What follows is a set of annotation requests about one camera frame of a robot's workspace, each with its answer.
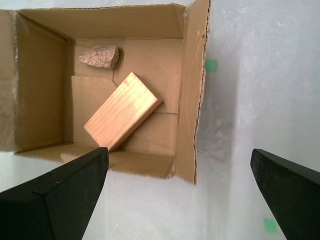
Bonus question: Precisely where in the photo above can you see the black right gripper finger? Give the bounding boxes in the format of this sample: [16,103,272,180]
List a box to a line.
[0,146,110,240]
[250,148,320,240]

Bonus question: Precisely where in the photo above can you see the cardboard box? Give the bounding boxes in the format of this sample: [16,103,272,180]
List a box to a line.
[0,0,212,186]

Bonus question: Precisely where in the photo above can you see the light wooden block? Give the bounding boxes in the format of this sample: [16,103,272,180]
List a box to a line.
[83,72,164,153]

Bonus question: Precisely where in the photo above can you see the speckled granite rock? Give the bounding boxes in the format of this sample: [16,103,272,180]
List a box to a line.
[78,44,120,71]

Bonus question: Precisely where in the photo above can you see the green tape piece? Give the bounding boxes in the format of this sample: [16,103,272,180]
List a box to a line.
[205,59,220,73]
[263,217,279,234]

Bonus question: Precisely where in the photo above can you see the white table cover sheet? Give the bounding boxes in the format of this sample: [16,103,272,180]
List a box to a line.
[0,0,320,240]

